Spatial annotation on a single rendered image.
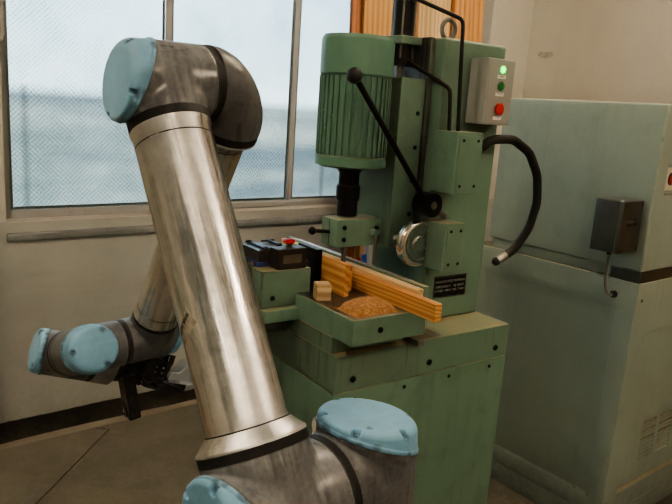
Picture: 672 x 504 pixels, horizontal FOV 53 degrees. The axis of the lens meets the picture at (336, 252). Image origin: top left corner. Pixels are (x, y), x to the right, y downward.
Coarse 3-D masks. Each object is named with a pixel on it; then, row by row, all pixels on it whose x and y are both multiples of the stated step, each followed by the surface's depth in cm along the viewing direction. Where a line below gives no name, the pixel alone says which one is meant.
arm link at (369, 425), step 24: (336, 408) 98; (360, 408) 99; (384, 408) 101; (336, 432) 92; (360, 432) 92; (384, 432) 92; (408, 432) 94; (336, 456) 90; (360, 456) 91; (384, 456) 91; (408, 456) 94; (360, 480) 89; (384, 480) 92; (408, 480) 95
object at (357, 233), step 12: (324, 216) 169; (336, 216) 169; (360, 216) 172; (372, 216) 173; (324, 228) 169; (336, 228) 165; (348, 228) 167; (360, 228) 169; (324, 240) 170; (336, 240) 165; (348, 240) 167; (360, 240) 170; (372, 240) 172
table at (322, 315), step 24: (312, 288) 165; (264, 312) 154; (288, 312) 158; (312, 312) 155; (336, 312) 148; (408, 312) 151; (336, 336) 148; (360, 336) 144; (384, 336) 148; (408, 336) 153
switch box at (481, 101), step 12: (480, 60) 166; (492, 60) 164; (504, 60) 167; (480, 72) 166; (492, 72) 165; (480, 84) 166; (492, 84) 166; (504, 84) 168; (468, 96) 170; (480, 96) 166; (492, 96) 166; (504, 96) 169; (468, 108) 170; (480, 108) 167; (492, 108) 167; (504, 108) 170; (468, 120) 170; (480, 120) 167; (492, 120) 168; (504, 120) 171
